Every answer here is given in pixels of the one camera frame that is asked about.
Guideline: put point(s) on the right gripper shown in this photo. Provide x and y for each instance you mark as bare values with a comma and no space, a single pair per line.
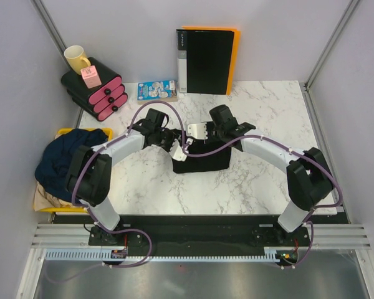
209,125

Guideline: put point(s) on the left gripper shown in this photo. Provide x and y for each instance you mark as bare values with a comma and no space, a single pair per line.
174,136

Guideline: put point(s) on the black t-shirt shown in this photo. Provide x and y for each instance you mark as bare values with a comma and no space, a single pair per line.
201,156

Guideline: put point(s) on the blue paperback book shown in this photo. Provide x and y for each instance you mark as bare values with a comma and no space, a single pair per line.
165,90

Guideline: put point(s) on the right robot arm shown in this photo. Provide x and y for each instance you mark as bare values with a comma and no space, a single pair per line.
308,175

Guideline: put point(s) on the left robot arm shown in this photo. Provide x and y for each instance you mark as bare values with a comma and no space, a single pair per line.
90,171

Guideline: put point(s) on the yellow plastic bin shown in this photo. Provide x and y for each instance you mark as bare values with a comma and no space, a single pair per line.
75,210

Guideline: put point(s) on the pink drawer unit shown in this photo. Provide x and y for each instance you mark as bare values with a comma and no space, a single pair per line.
102,101

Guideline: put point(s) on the black and orange file folder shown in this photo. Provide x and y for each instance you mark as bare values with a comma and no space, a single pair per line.
206,59

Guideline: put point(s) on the pink cube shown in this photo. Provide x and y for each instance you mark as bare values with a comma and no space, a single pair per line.
91,77

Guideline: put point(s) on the navy blue t-shirt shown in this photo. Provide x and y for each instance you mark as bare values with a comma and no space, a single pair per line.
57,156

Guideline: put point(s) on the yellow mug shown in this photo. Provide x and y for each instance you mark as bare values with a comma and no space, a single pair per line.
76,58

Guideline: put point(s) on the beige t-shirt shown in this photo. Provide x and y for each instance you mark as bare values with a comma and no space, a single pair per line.
44,200

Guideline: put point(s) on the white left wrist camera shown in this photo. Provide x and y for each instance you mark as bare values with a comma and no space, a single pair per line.
176,152

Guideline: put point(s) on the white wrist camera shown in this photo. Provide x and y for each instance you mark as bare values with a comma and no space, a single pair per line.
176,152
197,131

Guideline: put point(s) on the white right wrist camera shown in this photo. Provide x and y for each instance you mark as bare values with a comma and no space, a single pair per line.
197,131

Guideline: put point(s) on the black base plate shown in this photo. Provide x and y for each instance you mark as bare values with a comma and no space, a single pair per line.
139,221

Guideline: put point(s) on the grey cable duct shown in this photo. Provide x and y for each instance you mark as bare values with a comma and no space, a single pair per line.
119,255

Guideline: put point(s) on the aluminium frame rail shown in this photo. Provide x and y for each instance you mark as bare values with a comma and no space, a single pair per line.
321,236

